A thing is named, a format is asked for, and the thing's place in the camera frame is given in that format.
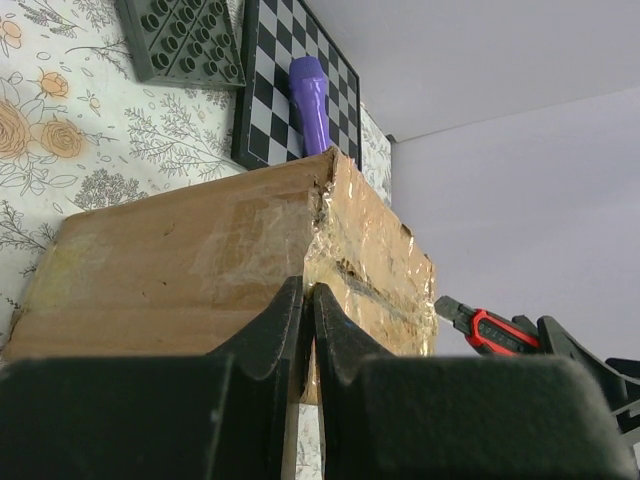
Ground brown cardboard express box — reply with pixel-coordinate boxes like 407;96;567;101
2;145;439;404

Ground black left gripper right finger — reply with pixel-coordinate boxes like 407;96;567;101
313;284;638;479

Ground grey studded building plate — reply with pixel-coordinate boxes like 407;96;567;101
116;0;246;90

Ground black white chessboard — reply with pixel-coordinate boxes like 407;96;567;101
231;1;362;170

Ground purple toy microphone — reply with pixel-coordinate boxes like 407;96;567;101
289;56;330;156

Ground red black utility knife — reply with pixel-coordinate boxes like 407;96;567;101
434;295;541;356

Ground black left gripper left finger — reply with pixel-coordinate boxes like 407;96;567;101
1;277;304;479

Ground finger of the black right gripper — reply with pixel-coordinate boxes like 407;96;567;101
512;315;639;415

